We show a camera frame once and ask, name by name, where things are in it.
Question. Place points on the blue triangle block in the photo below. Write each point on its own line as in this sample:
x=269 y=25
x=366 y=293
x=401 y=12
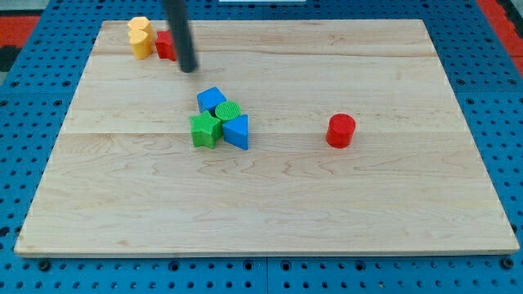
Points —
x=235 y=131

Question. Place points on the green cylinder block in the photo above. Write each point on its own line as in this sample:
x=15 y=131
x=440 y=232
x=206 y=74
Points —
x=227 y=110

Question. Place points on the green star block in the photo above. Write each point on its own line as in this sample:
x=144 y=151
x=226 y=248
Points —
x=205 y=130

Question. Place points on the blue cube block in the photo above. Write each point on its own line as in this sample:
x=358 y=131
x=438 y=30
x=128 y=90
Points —
x=209 y=99

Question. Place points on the red cylinder block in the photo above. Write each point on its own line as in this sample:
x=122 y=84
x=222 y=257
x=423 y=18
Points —
x=340 y=131

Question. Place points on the wooden board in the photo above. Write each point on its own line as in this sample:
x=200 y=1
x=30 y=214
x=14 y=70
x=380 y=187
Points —
x=124 y=179

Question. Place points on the yellow heart block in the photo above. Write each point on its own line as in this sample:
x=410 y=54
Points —
x=140 y=43

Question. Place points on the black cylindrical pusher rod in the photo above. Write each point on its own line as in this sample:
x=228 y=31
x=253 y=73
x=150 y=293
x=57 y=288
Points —
x=177 y=17

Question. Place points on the yellow hexagon block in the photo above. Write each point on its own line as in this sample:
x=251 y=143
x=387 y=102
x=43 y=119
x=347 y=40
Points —
x=140 y=28

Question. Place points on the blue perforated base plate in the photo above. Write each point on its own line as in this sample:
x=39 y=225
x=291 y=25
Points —
x=40 y=85

